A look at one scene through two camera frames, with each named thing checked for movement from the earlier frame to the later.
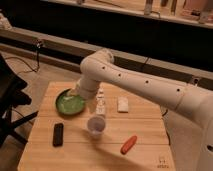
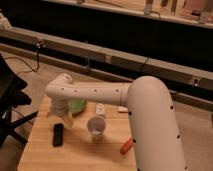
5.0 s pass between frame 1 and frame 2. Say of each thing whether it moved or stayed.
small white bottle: stayed
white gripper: moved
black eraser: stayed
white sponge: stayed
